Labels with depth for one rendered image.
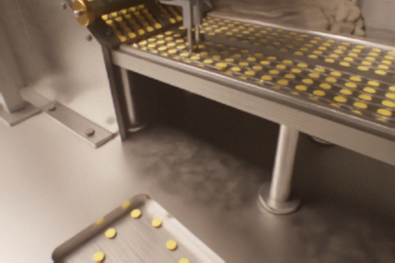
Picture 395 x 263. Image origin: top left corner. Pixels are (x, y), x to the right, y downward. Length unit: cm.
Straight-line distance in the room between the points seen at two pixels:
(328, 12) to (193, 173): 33
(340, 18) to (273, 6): 11
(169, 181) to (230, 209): 9
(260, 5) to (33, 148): 44
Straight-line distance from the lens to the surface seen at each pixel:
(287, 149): 32
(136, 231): 36
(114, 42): 42
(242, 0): 57
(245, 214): 37
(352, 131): 26
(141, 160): 45
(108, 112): 48
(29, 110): 63
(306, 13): 52
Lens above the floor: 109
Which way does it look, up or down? 33 degrees down
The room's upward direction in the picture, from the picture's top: 2 degrees counter-clockwise
